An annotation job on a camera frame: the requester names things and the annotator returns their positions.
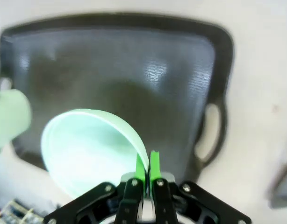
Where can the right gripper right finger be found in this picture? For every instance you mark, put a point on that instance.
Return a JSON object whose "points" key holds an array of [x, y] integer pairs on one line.
{"points": [[162, 200]]}

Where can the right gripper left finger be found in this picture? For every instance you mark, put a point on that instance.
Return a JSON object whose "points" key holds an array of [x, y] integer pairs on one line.
{"points": [[131, 200]]}

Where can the light green plastic cup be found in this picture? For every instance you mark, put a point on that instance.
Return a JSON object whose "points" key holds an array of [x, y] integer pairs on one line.
{"points": [[10, 116]]}

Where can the light green plastic bowl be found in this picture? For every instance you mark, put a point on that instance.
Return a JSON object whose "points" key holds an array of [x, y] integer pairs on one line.
{"points": [[87, 151]]}

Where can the dark brown serving tray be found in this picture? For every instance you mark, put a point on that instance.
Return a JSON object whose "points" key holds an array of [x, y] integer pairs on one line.
{"points": [[110, 70]]}

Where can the cluttered storage rack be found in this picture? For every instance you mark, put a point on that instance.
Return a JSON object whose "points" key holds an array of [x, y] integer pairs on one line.
{"points": [[15, 211]]}

